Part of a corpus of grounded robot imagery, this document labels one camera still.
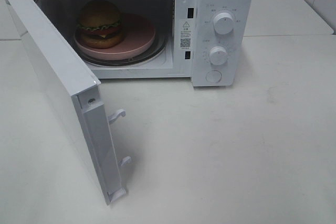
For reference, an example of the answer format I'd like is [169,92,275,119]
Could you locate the white round door-release button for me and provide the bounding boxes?
[206,70,222,83]

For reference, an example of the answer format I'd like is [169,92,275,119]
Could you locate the white warning label sticker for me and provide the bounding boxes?
[178,18,194,50]

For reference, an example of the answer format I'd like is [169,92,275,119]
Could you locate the pink round plate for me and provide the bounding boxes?
[74,13,156,61]

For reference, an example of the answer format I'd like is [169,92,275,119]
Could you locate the toy burger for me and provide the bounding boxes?
[76,0,124,49]

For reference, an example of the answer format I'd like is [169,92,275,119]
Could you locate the white upper microwave knob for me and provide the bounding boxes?
[213,10,234,35]

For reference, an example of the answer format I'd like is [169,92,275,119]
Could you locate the glass microwave turntable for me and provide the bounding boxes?
[76,36,167,67]

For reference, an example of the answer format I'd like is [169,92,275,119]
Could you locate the white microwave knob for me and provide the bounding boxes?
[213,10,234,35]
[209,46,228,66]

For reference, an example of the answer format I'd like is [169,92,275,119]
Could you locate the white microwave door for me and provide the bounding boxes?
[5,0,131,204]

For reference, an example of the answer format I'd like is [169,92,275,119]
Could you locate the white lower microwave knob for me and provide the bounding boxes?
[209,46,228,66]

